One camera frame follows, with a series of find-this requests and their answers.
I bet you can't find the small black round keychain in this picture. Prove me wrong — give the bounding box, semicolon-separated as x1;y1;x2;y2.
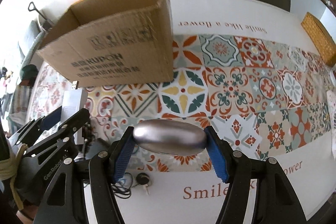
135;172;152;196

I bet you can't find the white square power adapter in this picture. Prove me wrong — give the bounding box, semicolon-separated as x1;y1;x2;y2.
61;80;89;144

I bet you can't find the silver oval mouse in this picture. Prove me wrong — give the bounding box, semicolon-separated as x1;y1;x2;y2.
133;119;207;156

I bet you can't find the patterned tile table mat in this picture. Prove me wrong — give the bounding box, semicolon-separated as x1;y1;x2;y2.
27;33;336;172

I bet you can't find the woven wicker basket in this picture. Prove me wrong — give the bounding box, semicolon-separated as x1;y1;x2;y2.
301;12;336;67

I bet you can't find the brown cardboard box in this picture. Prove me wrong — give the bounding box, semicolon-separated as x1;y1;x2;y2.
38;0;173;87

